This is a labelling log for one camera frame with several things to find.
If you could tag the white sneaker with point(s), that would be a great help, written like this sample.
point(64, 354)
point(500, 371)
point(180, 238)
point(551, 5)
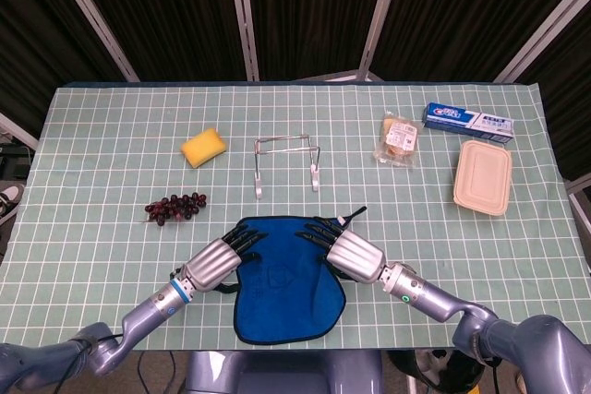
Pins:
point(9, 198)

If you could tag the beige lidded lunch box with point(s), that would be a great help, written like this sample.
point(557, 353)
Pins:
point(482, 177)

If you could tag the blue toothpaste box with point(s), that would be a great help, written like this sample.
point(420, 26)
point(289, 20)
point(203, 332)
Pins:
point(466, 122)

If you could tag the white screen frame post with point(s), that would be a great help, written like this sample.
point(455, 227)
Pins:
point(92, 15)
point(243, 15)
point(545, 32)
point(18, 133)
point(582, 205)
point(382, 15)

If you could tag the green checked tablecloth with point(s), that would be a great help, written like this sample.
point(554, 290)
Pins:
point(115, 265)

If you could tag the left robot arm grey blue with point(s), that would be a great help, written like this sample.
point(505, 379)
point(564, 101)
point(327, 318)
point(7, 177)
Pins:
point(148, 311)

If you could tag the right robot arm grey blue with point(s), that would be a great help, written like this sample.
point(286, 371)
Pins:
point(443, 302)

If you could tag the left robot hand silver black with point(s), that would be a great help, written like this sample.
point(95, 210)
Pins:
point(212, 265)

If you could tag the black round base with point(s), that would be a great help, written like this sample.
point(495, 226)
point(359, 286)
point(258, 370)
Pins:
point(461, 373)

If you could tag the yellow sponge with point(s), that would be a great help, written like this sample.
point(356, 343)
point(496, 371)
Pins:
point(203, 147)

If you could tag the grey blue robot torso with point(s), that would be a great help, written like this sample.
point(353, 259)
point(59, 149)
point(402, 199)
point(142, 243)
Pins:
point(277, 375)

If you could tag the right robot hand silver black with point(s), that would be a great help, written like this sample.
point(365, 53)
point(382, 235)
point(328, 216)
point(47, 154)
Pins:
point(355, 258)

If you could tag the bunch of dark red grapes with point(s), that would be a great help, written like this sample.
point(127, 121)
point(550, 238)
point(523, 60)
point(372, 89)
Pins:
point(177, 207)

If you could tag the bread in clear plastic bag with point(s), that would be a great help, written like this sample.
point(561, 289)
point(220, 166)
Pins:
point(399, 140)

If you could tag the blue cloth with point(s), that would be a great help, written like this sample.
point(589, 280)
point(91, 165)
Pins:
point(286, 292)

